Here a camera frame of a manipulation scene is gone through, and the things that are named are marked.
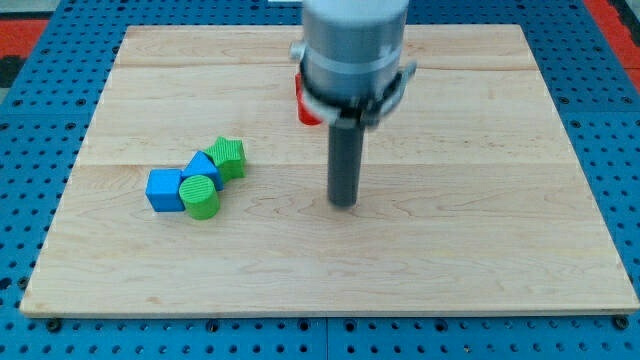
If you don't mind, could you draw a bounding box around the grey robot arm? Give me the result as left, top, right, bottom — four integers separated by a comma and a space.
290, 0, 417, 209

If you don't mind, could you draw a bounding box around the blue cube block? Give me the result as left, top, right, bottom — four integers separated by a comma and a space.
145, 169, 185, 212

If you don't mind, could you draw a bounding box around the blue triangle block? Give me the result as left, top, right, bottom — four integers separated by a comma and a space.
181, 151, 224, 191

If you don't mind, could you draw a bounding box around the red block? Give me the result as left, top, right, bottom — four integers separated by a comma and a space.
295, 72, 322, 126

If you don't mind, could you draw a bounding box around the wooden board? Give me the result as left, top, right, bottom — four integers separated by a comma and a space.
20, 25, 639, 319

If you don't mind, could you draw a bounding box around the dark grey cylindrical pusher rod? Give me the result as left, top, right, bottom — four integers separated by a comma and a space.
327, 118, 364, 208

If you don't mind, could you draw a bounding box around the green cylinder block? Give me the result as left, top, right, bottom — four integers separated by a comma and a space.
179, 175, 220, 220

